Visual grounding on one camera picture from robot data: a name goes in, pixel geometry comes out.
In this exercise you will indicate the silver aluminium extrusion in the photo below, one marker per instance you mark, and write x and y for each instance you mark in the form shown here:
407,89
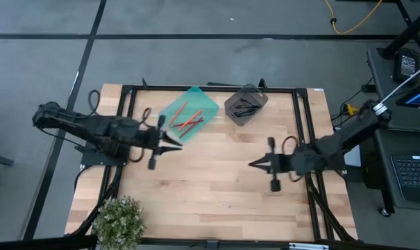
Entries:
308,247

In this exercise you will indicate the black desk frame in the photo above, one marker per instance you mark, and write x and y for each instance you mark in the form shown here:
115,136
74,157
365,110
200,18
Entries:
404,36

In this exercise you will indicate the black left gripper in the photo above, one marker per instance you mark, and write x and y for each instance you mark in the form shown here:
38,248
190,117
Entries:
150,139

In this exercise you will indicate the black laptop keyboard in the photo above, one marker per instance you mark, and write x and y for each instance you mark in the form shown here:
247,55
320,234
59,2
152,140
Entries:
414,177

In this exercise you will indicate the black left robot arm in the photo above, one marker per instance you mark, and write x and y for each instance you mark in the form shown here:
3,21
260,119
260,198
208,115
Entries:
91,126

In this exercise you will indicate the black table frame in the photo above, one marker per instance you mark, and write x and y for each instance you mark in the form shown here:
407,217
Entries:
213,88

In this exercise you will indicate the green artificial plant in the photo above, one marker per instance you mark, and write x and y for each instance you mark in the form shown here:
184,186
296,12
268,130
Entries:
117,222

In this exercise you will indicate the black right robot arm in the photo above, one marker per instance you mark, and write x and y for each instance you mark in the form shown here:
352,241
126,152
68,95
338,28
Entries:
355,128

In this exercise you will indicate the black power adapter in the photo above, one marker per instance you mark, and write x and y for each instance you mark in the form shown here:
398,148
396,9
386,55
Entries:
407,66

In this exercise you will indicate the red pencil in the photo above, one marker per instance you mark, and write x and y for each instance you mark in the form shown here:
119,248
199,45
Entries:
195,122
190,128

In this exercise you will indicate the blue lit screen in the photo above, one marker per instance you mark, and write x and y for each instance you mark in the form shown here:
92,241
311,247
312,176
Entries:
419,97

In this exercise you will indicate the orange pencil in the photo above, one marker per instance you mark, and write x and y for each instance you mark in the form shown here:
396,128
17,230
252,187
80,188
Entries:
190,119
178,113

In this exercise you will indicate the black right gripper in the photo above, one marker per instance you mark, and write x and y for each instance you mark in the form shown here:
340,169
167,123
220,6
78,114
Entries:
282,163

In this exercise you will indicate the yellow plug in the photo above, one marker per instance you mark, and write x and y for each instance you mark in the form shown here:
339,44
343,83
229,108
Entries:
351,109

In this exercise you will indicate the teal translucent plastic bin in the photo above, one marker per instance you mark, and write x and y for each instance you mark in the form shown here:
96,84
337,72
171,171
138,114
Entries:
202,100

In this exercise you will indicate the grey plastic bin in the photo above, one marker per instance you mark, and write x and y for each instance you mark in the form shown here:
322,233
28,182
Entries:
254,92

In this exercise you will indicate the black pen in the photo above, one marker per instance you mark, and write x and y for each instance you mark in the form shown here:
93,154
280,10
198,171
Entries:
246,112
246,106
249,102

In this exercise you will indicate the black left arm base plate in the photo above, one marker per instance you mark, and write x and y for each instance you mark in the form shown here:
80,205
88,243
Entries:
91,158

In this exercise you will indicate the black side desk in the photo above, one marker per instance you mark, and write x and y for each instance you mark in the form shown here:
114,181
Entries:
383,139

